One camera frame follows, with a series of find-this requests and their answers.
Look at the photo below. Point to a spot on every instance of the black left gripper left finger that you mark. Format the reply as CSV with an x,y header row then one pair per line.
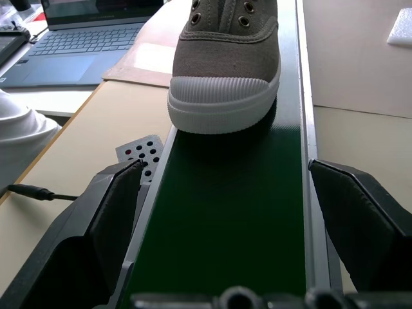
x,y
96,225

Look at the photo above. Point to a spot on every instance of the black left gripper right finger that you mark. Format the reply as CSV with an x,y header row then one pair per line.
x,y
360,225

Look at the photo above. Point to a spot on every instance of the white dotted calibration card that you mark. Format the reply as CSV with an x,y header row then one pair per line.
x,y
145,156

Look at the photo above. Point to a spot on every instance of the green conveyor belt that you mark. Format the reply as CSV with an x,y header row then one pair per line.
x,y
222,206

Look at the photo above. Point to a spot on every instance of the brown cardboard sheet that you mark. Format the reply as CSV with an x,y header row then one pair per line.
x,y
141,64

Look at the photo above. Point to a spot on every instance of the grey laptop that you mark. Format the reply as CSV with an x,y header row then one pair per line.
x,y
67,48

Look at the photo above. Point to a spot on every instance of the white foam piece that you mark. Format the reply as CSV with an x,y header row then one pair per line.
x,y
401,29

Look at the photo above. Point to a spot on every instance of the black tablet device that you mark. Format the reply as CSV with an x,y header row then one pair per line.
x,y
11,40

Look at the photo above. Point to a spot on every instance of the olive canvas sneaker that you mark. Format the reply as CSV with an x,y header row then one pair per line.
x,y
225,64

